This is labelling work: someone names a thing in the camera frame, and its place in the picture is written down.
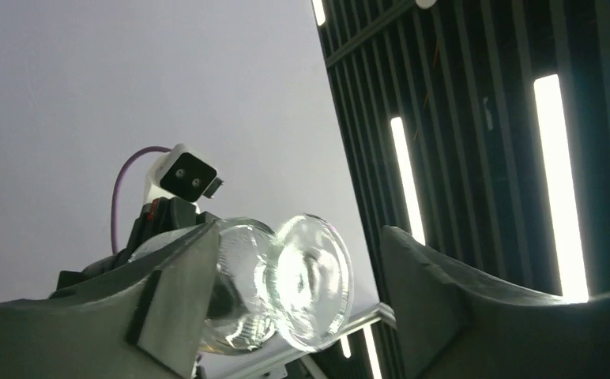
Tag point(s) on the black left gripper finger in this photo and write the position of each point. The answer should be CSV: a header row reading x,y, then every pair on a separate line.
x,y
455,321

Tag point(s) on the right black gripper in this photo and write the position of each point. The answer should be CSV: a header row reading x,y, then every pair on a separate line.
x,y
141,320

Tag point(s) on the clear wine glass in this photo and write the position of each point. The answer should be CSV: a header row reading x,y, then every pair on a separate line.
x,y
295,282

